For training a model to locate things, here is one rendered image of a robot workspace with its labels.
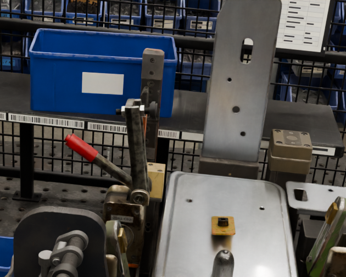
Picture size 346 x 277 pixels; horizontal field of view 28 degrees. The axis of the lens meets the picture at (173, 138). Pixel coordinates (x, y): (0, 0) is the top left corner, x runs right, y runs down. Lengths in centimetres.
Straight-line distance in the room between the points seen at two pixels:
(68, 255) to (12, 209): 100
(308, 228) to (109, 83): 51
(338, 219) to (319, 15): 64
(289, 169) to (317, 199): 10
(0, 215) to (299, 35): 83
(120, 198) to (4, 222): 63
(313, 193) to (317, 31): 43
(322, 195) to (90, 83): 52
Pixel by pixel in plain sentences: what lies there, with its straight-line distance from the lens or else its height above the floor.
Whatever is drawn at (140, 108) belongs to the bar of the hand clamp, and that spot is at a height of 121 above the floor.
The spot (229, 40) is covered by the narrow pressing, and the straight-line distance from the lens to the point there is 130.
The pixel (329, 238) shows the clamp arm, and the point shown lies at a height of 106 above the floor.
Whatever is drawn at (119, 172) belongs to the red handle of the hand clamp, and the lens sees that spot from 111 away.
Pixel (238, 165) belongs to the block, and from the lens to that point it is 138.
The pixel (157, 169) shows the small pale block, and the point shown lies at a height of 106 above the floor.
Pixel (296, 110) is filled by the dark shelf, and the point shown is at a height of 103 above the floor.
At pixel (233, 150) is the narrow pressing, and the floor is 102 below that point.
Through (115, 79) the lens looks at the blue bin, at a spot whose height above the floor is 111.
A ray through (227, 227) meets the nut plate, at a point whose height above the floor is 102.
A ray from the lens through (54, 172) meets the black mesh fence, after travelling 179.
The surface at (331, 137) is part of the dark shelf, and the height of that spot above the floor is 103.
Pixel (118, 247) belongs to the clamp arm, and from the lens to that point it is 96.
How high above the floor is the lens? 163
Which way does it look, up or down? 26 degrees down
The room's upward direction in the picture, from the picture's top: 5 degrees clockwise
